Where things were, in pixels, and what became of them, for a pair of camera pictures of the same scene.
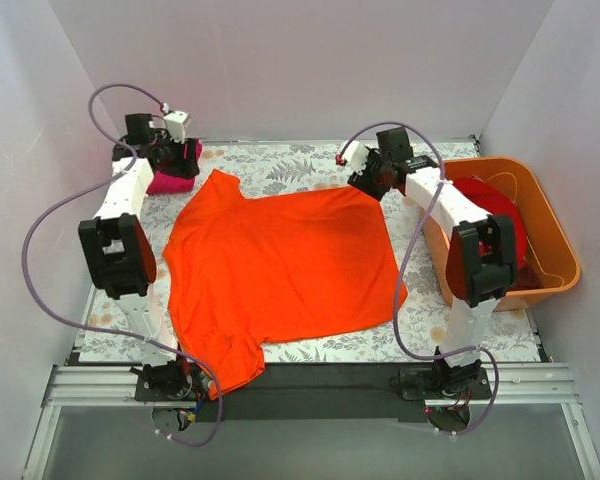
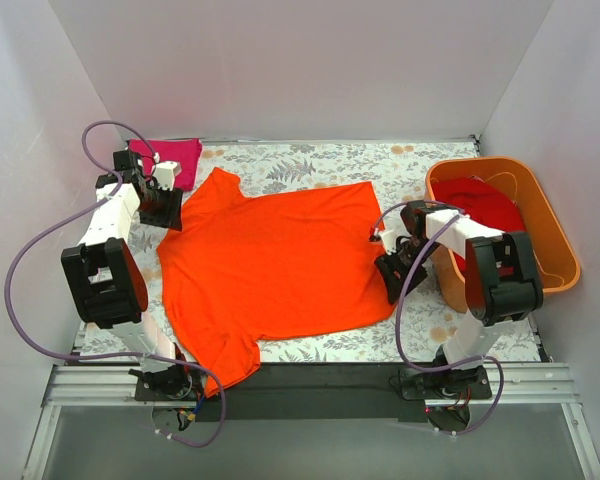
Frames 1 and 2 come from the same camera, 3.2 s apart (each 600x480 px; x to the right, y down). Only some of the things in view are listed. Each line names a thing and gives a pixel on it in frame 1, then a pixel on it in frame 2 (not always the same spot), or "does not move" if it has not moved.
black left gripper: (186, 158) to (160, 206)
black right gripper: (365, 181) to (400, 267)
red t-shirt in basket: (496, 202) does not move
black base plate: (314, 392) does not move
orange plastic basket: (551, 256) does not move
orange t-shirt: (248, 269) does not move
